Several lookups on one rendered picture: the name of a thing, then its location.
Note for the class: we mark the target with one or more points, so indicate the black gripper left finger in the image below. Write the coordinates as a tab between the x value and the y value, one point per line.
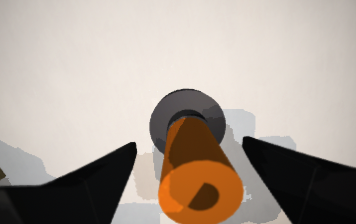
87	195

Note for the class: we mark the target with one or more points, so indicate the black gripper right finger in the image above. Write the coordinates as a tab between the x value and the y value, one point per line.
309	189

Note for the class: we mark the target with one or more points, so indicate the orange knob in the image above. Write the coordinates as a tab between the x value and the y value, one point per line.
198	184

